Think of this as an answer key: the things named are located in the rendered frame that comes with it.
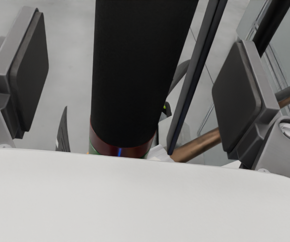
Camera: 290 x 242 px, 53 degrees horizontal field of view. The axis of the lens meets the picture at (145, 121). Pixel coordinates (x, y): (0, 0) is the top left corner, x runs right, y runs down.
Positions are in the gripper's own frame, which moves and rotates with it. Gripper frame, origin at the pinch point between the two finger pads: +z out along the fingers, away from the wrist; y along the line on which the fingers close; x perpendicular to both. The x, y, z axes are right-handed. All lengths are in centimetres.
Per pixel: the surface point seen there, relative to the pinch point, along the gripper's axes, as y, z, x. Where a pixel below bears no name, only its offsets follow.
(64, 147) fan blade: -10, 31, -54
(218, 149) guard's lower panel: 71, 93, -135
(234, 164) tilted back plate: 29, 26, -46
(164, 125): 14, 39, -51
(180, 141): 18, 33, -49
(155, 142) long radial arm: 12, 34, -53
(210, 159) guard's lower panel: 71, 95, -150
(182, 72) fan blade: 11.1, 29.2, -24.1
